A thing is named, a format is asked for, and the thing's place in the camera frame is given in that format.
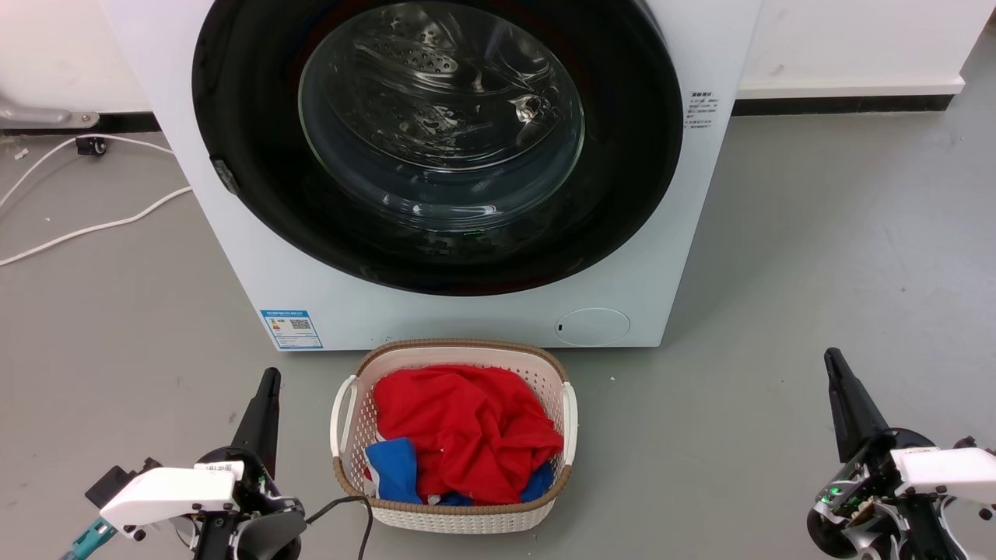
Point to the grey metal door hinge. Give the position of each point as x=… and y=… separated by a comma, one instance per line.
x=226, y=176

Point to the red garment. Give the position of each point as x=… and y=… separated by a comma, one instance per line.
x=467, y=428

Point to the blue energy label sticker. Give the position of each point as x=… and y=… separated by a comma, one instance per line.
x=292, y=330

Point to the round white filter cover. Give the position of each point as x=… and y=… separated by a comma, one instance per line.
x=593, y=327

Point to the white front-load washing machine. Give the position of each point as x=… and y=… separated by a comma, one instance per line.
x=482, y=319

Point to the small black caster wheel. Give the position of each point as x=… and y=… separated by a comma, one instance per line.
x=91, y=145

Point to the blue garment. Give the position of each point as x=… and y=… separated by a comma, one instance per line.
x=397, y=470

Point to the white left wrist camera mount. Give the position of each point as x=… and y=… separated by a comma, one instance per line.
x=167, y=494

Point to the black round glass washer door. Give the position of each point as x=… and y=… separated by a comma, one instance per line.
x=241, y=117

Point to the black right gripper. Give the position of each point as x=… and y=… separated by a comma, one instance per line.
x=864, y=513

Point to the small printed text sticker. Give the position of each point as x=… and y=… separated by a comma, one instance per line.
x=702, y=110

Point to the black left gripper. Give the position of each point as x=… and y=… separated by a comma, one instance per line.
x=268, y=529

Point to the grey metal base foot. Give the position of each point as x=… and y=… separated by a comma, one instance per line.
x=39, y=117

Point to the white woven laundry basket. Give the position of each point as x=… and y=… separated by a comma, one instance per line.
x=459, y=517

